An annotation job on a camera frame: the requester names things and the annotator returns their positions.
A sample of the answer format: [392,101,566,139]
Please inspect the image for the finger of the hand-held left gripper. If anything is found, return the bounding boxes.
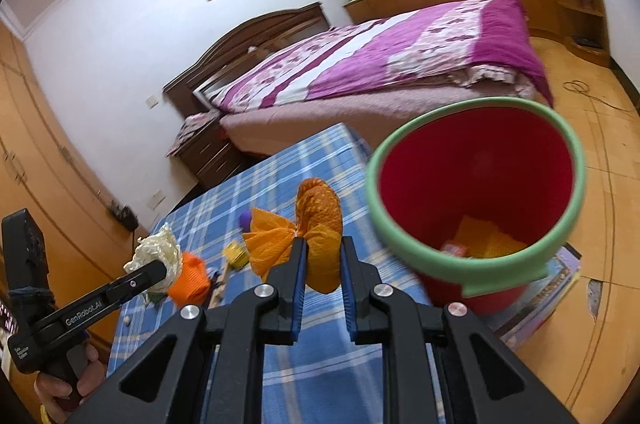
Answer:
[102,259,168,307]

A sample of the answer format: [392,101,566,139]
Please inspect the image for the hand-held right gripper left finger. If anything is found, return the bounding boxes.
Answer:
[65,236,308,424]

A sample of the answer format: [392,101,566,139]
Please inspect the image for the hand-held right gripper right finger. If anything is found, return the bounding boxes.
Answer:
[340,235,576,424]

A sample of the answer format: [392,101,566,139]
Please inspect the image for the orange mesh fruit wrap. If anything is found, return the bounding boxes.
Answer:
[242,177,343,295]

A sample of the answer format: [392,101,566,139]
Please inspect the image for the red bucket with green rim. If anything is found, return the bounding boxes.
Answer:
[365,96,587,317]

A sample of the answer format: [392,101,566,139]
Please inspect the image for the person's left hand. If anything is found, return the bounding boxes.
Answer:
[32,344,108,420]

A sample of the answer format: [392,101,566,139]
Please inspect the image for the orange foam net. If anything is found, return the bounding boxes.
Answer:
[166,251,211,306]

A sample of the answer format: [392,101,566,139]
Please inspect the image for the black hanging bag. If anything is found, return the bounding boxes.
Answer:
[107,201,138,230]

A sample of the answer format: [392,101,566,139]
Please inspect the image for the small yellow foam net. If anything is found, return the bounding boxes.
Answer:
[222,241,251,269]

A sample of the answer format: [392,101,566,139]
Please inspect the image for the blue plaid cloth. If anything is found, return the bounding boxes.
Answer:
[102,121,436,424]

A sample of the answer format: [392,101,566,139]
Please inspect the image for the dark wooden nightstand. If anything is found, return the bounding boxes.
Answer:
[167,111,251,190]

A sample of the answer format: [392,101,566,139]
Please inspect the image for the wooden wardrobe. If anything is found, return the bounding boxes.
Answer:
[0,21,151,355]

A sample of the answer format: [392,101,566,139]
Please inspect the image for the pink floral clothes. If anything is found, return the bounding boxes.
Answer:
[166,111,223,157]

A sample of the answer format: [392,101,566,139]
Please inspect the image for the bed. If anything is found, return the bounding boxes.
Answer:
[192,0,556,160]

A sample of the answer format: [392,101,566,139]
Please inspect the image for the stack of books under bucket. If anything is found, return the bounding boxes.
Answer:
[492,241,583,350]

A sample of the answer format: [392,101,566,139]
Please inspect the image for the dark wooden headboard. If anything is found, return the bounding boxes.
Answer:
[162,1,331,115]

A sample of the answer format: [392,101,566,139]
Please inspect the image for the purple floral quilt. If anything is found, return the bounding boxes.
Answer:
[200,0,556,112]

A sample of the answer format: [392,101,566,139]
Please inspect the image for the floor cable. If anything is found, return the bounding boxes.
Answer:
[562,80,640,115]

